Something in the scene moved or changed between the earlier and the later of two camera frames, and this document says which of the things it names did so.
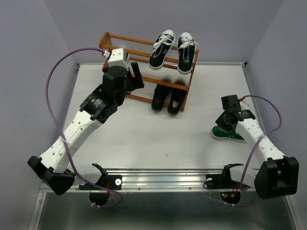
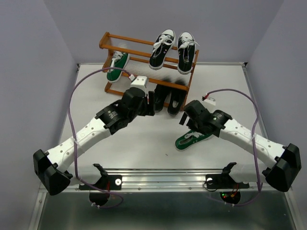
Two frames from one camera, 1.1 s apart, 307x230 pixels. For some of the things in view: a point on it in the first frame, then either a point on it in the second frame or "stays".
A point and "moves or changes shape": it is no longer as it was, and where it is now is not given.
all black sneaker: (160, 93) stays
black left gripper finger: (139, 82) -> (151, 103)
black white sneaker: (186, 52) stays
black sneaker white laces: (164, 43) stays
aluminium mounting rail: (182, 179) stays
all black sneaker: (177, 96) stays
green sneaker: (219, 132) moves or changes shape
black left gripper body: (129, 86) -> (143, 110)
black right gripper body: (221, 121) -> (193, 124)
